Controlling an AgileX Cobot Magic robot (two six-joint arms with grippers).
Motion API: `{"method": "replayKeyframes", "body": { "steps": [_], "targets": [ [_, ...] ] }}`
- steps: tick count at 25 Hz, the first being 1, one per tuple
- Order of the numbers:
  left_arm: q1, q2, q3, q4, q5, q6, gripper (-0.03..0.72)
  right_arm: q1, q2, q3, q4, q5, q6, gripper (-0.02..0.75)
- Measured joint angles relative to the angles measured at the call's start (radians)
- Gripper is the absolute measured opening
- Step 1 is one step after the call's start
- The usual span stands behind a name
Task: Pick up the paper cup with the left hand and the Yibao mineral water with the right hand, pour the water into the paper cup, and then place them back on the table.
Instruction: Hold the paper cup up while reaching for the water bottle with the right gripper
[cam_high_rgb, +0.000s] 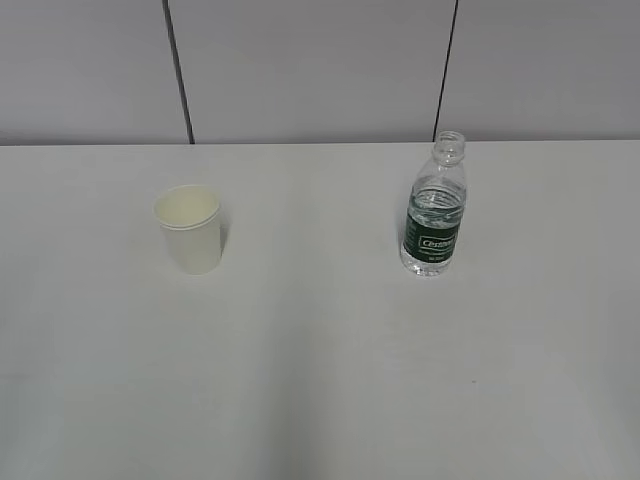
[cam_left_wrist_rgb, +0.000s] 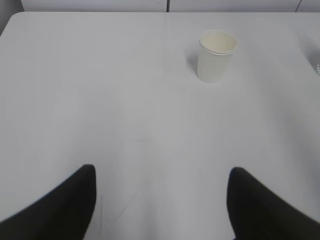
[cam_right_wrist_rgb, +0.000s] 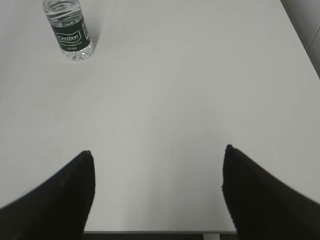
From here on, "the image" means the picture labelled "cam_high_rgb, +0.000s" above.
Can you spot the clear water bottle green label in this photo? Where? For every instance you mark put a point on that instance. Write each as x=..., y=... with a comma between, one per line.
x=435, y=208

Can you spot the white paper cup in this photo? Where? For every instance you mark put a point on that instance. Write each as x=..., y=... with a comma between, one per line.
x=189, y=217

